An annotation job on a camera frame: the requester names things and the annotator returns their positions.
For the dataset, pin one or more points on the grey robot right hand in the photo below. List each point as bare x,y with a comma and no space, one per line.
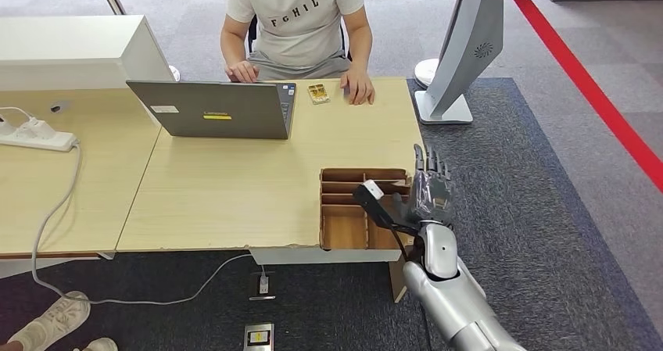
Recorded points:
432,196

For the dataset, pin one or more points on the person's left hand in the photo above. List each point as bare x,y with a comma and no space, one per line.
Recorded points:
357,85

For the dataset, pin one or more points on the person's right hand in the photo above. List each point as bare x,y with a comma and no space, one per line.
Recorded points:
242,71

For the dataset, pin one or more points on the person's left forearm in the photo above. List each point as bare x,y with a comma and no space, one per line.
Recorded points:
359,48

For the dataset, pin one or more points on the person's right forearm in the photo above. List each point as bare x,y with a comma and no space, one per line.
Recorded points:
232,45

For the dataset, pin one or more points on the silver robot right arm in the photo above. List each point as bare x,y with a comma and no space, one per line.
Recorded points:
445,291

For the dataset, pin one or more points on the gold patterned card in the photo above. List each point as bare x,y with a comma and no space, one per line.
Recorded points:
319,94

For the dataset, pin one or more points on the person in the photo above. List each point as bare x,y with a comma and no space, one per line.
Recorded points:
298,27

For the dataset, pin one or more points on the clear plastic film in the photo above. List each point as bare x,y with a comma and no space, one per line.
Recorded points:
437,188

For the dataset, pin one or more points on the grey laptop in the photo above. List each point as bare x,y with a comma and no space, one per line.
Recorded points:
217,110

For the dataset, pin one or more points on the small white round foot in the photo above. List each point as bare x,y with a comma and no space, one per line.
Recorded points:
175,72

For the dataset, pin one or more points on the white round base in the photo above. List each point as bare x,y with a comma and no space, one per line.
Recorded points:
425,71

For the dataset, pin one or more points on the wooden compartment organizer box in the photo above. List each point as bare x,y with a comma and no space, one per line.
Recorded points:
342,229

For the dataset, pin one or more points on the light wooden desk leg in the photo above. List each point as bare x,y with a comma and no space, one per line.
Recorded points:
398,286

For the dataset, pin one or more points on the dark grey carpet rug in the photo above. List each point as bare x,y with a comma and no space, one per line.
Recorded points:
518,146

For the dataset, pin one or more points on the grey kiosk display stand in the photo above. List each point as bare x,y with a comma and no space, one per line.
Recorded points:
466,43

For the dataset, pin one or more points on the white desk crossbeam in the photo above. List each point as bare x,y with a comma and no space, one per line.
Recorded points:
311,256

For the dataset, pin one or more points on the white cabinet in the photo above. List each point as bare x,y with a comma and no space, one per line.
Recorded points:
67,49

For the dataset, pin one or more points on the floor outlet with plug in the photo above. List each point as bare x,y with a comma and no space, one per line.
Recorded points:
263,285

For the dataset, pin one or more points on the white power strip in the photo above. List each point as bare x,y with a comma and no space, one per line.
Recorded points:
36,138

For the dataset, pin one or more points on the silver floor socket box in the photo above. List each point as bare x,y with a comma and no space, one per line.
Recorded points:
259,337

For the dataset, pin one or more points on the white sneaker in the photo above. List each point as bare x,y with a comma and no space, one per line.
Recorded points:
54,317
101,345

